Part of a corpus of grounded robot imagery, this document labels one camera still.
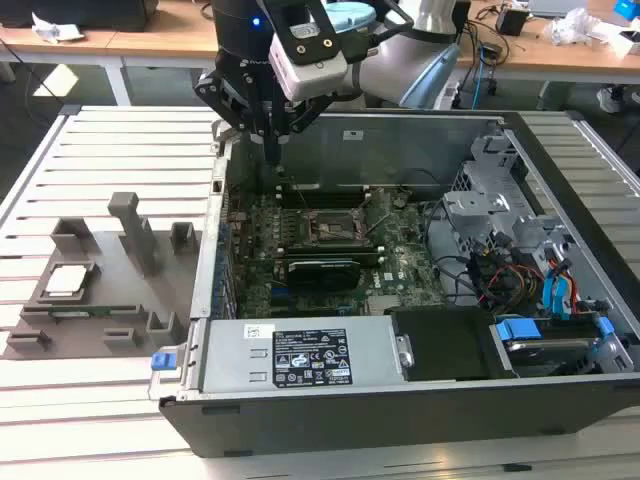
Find black graphics card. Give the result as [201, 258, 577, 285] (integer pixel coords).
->
[284, 257, 365, 292]

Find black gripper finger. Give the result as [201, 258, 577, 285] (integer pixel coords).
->
[275, 97, 330, 162]
[193, 73, 276, 162]

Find silver CPU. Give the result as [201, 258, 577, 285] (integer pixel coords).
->
[43, 265, 92, 297]

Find red yellow black wire bundle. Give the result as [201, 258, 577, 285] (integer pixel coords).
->
[467, 244, 546, 314]

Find CPU socket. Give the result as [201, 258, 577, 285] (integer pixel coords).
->
[307, 207, 366, 247]

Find wooden desk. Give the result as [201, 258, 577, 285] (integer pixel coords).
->
[449, 0, 640, 110]
[0, 0, 219, 107]

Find hard disk in blue carrier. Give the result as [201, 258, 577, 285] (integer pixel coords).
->
[492, 313, 617, 380]

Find white sneaker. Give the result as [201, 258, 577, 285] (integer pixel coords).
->
[597, 85, 626, 114]

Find black bag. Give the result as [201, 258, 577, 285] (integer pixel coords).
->
[0, 0, 160, 32]

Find white flat box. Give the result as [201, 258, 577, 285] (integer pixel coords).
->
[589, 27, 640, 57]

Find grey laptop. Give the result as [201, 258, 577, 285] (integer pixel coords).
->
[528, 0, 587, 17]

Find crumpled clear plastic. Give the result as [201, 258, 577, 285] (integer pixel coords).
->
[542, 7, 609, 47]

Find small black box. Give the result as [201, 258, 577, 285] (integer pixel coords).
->
[494, 7, 530, 37]

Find black plastic bay cover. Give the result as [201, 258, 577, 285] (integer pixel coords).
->
[388, 305, 519, 382]

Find white power strip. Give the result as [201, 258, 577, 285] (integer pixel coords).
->
[438, 82, 462, 110]

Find silver chipset heatsink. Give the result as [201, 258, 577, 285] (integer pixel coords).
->
[367, 294, 402, 316]

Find grey power supply unit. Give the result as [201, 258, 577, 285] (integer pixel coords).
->
[198, 315, 404, 394]

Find metal drive cage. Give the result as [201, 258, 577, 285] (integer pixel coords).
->
[442, 132, 576, 264]

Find grey parts rack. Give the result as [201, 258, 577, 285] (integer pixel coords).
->
[2, 191, 206, 361]

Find blue flat wire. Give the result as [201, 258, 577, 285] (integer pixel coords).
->
[541, 273, 562, 321]
[555, 273, 577, 321]

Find crumpled white paper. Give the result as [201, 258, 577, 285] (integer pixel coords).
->
[30, 12, 86, 44]

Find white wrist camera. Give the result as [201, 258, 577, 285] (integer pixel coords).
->
[268, 0, 350, 102]

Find blue hanging cable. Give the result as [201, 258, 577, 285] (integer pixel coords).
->
[469, 42, 489, 109]

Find black PC case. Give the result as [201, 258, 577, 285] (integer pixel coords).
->
[148, 107, 640, 459]

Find green motherboard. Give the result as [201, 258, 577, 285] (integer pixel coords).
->
[227, 189, 447, 320]

